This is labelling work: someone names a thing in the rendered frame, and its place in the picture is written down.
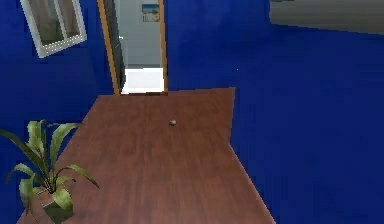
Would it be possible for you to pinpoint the blue framed wall picture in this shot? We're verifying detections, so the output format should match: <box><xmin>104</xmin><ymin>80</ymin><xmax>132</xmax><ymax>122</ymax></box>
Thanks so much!
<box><xmin>141</xmin><ymin>3</ymin><xmax>161</xmax><ymax>24</ymax></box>

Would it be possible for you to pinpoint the green potted house plant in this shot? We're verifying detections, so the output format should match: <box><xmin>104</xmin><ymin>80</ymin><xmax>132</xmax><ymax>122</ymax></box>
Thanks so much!
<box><xmin>0</xmin><ymin>119</ymin><xmax>101</xmax><ymax>224</ymax></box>

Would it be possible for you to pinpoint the white framed window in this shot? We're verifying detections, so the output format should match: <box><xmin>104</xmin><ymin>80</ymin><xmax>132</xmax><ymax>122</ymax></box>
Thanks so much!
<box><xmin>19</xmin><ymin>0</ymin><xmax>88</xmax><ymax>59</ymax></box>

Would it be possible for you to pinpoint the dark grey room door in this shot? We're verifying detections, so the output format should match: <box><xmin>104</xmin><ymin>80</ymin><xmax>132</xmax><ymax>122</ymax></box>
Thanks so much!
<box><xmin>102</xmin><ymin>0</ymin><xmax>128</xmax><ymax>95</ymax></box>

